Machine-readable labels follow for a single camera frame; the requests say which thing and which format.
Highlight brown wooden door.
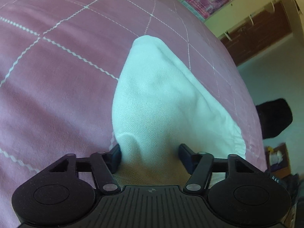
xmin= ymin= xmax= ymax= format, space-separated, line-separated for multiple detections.
xmin=221 ymin=2 xmax=292 ymax=66

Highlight black object on floor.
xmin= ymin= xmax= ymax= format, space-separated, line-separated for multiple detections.
xmin=256 ymin=98 xmax=293 ymax=139

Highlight white pants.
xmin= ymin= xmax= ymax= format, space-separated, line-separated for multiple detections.
xmin=112 ymin=36 xmax=246 ymax=186

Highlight brown box with items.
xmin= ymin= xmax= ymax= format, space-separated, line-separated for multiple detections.
xmin=265 ymin=143 xmax=291 ymax=179

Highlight pink checked bedsheet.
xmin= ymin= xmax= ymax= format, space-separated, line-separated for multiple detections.
xmin=1 ymin=0 xmax=266 ymax=227

